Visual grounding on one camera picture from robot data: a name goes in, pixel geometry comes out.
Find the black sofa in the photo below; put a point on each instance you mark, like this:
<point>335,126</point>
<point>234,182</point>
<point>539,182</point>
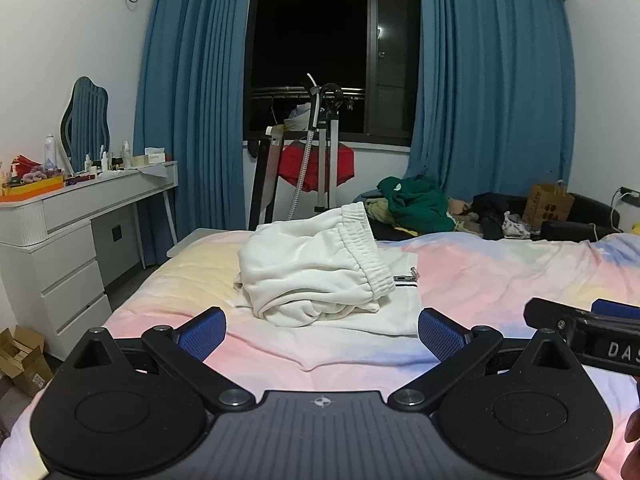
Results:
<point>590,211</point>

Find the person's right hand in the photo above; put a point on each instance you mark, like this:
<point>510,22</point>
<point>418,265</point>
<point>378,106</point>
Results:
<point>634,425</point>

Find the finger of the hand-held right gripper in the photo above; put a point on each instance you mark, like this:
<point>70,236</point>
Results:
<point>555,314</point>
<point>617,309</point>

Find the brown paper bag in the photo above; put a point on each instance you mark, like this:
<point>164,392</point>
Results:
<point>547,207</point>

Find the pale cloth on rack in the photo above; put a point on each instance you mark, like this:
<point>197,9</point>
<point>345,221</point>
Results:
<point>298,117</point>

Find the wavy framed mirror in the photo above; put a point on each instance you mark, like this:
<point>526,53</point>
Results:
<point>87,120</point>

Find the blue curtain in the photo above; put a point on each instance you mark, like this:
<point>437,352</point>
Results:
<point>195,85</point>
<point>490,85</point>

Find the brown folded board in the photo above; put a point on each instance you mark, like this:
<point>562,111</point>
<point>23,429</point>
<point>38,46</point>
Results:
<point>262,185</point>

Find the wall socket with charger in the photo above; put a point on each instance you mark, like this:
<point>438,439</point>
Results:
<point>629,191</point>

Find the white dressing table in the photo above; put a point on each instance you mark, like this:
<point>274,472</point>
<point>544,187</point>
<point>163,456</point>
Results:
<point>70,260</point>

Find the green garment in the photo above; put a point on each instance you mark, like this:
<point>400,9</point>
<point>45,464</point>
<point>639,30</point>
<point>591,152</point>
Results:
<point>417,202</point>

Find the white printed cloth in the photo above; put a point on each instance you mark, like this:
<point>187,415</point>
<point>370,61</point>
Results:
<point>515,227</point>

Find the garment steamer stand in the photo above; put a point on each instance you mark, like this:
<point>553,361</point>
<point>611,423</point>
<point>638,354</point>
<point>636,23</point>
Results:
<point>327,160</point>

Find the cardboard boxes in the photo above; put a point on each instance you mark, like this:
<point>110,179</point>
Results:
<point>22,360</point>

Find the red box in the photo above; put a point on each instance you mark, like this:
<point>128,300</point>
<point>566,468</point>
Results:
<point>27,164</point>

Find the orange tray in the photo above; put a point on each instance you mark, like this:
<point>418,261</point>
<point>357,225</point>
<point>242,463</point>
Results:
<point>30,191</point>

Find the white pants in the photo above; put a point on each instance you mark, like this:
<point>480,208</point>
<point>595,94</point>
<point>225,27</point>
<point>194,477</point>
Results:
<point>300,270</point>

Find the yellowish garment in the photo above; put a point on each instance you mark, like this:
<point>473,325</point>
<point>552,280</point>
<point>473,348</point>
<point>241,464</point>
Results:
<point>377,210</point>

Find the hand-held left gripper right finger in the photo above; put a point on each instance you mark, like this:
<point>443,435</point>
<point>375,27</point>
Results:
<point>440,334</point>

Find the tissue box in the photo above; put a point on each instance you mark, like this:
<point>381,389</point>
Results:
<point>149,157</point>

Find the red garment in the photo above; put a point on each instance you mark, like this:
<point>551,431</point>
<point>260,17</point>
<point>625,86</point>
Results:
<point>292,167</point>

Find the pastel rainbow blanket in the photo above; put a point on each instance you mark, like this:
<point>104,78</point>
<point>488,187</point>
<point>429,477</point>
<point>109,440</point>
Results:
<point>480,280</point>

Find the black clothes pile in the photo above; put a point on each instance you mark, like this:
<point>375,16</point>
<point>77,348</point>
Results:
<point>492,212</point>

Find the dark window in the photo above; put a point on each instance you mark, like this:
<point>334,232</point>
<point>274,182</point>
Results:
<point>310,35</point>

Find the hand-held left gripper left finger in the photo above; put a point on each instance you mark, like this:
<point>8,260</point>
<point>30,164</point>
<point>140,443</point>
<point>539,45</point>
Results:
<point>202,334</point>

